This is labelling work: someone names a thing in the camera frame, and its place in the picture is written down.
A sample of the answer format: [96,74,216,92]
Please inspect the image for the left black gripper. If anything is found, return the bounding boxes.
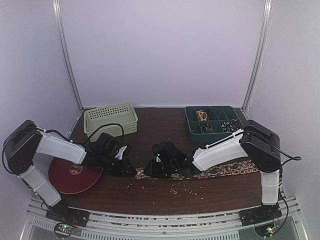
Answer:
[99,152,137,177]

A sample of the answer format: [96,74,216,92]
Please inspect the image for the patterned paisley necktie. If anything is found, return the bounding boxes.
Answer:
[135,160,259,181]

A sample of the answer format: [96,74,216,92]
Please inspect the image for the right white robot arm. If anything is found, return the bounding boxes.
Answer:
[144,120,282,221]

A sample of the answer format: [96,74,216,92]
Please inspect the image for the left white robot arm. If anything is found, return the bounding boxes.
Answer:
[1,119,137,222]

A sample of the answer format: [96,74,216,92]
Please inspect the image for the pale green plastic basket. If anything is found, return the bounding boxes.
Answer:
[83,102,139,142]

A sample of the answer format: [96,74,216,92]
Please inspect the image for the red round tray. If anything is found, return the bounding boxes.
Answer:
[48,158,103,195]

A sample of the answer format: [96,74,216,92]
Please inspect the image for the dark green compartment organizer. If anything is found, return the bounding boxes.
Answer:
[184,105,246,145]

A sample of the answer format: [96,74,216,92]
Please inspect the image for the tan rubber bands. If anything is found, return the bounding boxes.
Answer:
[196,110,208,122]

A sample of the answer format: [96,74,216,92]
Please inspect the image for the black white small clips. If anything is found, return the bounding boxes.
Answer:
[220,119,243,133]

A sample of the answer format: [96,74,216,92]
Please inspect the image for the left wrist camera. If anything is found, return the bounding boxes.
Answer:
[115,145,132,160]

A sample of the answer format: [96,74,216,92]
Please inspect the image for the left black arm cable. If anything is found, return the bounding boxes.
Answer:
[83,122,125,148]

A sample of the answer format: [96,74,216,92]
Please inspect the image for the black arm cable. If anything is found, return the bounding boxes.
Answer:
[83,122,125,148]
[277,147,303,226]

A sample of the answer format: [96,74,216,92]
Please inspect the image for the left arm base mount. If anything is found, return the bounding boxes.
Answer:
[44,199,90,240]

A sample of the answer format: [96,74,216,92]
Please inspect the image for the black hair ties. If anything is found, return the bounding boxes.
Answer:
[204,107,219,119]

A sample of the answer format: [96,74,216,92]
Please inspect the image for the front aluminium rail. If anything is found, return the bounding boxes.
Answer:
[19,197,309,240]

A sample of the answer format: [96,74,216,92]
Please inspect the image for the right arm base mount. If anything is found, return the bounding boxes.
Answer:
[239,203,282,238]

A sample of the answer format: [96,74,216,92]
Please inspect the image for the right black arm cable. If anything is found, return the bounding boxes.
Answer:
[277,147,303,226]

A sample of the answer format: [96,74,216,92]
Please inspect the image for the right aluminium frame post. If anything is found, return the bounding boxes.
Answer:
[241,0,273,115]

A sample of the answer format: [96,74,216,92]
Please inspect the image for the aluminium frame post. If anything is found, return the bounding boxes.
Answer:
[52,0,84,112]
[241,0,273,115]

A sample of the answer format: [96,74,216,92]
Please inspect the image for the left aluminium frame post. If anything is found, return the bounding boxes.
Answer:
[52,0,84,112]

